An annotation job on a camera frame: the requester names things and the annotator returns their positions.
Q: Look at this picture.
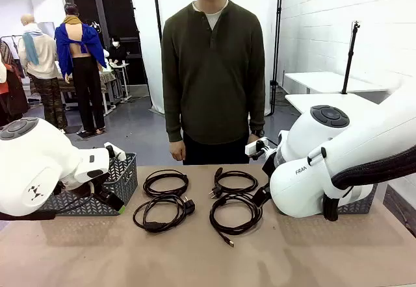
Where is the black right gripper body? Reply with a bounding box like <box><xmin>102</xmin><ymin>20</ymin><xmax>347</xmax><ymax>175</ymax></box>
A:
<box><xmin>261</xmin><ymin>150</ymin><xmax>281</xmax><ymax>177</ymax></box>

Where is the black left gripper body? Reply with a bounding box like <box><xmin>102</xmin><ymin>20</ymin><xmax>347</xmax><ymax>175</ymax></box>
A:
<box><xmin>92</xmin><ymin>182</ymin><xmax>115</xmax><ymax>204</ymax></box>

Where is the black power cable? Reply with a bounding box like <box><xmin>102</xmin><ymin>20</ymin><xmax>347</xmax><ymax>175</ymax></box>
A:
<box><xmin>211</xmin><ymin>167</ymin><xmax>259</xmax><ymax>201</ymax></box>
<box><xmin>132</xmin><ymin>194</ymin><xmax>197</xmax><ymax>234</ymax></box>

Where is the black USB cable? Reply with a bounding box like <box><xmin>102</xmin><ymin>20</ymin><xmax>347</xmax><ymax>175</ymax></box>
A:
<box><xmin>209</xmin><ymin>193</ymin><xmax>263</xmax><ymax>248</ymax></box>

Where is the thin black cable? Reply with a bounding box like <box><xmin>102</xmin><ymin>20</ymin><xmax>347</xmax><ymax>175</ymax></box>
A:
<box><xmin>142</xmin><ymin>169</ymin><xmax>190</xmax><ymax>199</ymax></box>

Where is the person's left forearm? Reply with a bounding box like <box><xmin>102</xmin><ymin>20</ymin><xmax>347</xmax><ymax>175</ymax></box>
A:
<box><xmin>248</xmin><ymin>82</ymin><xmax>267</xmax><ymax>132</ymax></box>

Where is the person's right forearm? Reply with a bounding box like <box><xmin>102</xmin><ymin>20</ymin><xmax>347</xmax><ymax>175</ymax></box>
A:
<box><xmin>163</xmin><ymin>82</ymin><xmax>186</xmax><ymax>144</ymax></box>

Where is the person's right hand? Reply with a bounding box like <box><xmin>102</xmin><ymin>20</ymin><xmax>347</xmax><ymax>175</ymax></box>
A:
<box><xmin>170</xmin><ymin>140</ymin><xmax>187</xmax><ymax>163</ymax></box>

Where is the grey plastic basket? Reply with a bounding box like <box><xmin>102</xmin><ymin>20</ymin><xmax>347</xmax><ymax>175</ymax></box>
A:
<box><xmin>336</xmin><ymin>182</ymin><xmax>380</xmax><ymax>216</ymax></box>
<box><xmin>38</xmin><ymin>152</ymin><xmax>139</xmax><ymax>217</ymax></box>

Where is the white table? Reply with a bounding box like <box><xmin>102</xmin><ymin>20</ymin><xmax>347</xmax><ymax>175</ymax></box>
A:
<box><xmin>283</xmin><ymin>71</ymin><xmax>389</xmax><ymax>95</ymax></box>
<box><xmin>285</xmin><ymin>92</ymin><xmax>391</xmax><ymax>114</ymax></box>

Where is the black light stand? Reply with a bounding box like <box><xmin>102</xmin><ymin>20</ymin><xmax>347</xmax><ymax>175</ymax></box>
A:
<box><xmin>269</xmin><ymin>0</ymin><xmax>284</xmax><ymax>116</ymax></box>

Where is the person in olive sweater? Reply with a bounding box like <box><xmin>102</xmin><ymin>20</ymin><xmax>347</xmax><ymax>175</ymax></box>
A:
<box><xmin>161</xmin><ymin>0</ymin><xmax>267</xmax><ymax>166</ymax></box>

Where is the white background desk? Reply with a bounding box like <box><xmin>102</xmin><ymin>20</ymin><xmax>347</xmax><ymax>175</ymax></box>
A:
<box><xmin>97</xmin><ymin>61</ymin><xmax>133</xmax><ymax>116</ymax></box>

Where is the figure in brown patterned clothes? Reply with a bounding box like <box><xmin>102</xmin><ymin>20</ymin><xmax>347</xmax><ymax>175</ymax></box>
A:
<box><xmin>0</xmin><ymin>39</ymin><xmax>29</xmax><ymax>128</ymax></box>

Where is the black tripod stand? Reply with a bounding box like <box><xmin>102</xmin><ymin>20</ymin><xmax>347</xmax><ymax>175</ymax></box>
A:
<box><xmin>341</xmin><ymin>20</ymin><xmax>362</xmax><ymax>95</ymax></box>

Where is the seated person with face mask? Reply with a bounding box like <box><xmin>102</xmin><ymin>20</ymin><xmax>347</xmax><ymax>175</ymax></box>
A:
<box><xmin>105</xmin><ymin>35</ymin><xmax>129</xmax><ymax>70</ymax></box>

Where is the mannequin in beige sweater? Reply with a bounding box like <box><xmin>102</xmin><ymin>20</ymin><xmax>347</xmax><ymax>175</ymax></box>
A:
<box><xmin>18</xmin><ymin>14</ymin><xmax>68</xmax><ymax>131</ymax></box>

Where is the mannequin in blue shirt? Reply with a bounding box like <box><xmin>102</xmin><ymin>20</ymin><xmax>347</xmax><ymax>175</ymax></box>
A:
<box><xmin>54</xmin><ymin>3</ymin><xmax>108</xmax><ymax>135</ymax></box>

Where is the white photo backdrop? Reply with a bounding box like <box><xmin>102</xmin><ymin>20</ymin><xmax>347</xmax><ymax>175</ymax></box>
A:
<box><xmin>127</xmin><ymin>0</ymin><xmax>283</xmax><ymax>116</ymax></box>

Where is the grey framed screen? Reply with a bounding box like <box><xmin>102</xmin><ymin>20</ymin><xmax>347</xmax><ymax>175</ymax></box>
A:
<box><xmin>37</xmin><ymin>21</ymin><xmax>56</xmax><ymax>40</ymax></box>

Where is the black partition panel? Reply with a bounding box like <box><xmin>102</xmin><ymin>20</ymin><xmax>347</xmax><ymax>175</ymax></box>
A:
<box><xmin>66</xmin><ymin>0</ymin><xmax>149</xmax><ymax>86</ymax></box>

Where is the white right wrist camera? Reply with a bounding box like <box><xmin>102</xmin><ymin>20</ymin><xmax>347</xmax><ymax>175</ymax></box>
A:
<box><xmin>244</xmin><ymin>136</ymin><xmax>271</xmax><ymax>158</ymax></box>

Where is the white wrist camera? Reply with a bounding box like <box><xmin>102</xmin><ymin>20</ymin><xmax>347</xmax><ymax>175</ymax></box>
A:
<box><xmin>244</xmin><ymin>136</ymin><xmax>271</xmax><ymax>158</ymax></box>
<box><xmin>103</xmin><ymin>142</ymin><xmax>127</xmax><ymax>164</ymax></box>

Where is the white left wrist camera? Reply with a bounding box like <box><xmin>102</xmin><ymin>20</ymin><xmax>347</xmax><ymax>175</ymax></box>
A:
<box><xmin>103</xmin><ymin>142</ymin><xmax>127</xmax><ymax>164</ymax></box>

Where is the left arm black cable sleeve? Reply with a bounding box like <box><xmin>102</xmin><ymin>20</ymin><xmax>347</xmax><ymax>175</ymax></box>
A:
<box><xmin>0</xmin><ymin>210</ymin><xmax>57</xmax><ymax>221</ymax></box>

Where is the arm black cable sleeve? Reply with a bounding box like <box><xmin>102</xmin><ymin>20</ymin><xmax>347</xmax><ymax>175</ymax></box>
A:
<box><xmin>0</xmin><ymin>210</ymin><xmax>57</xmax><ymax>221</ymax></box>
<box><xmin>322</xmin><ymin>145</ymin><xmax>416</xmax><ymax>222</ymax></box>

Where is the right arm black cable sleeve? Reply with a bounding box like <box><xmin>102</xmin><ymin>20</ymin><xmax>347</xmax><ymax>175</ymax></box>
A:
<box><xmin>322</xmin><ymin>145</ymin><xmax>416</xmax><ymax>222</ymax></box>

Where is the black backdrop frame pole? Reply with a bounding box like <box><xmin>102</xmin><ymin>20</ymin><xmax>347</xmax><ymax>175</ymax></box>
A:
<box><xmin>127</xmin><ymin>0</ymin><xmax>163</xmax><ymax>41</ymax></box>

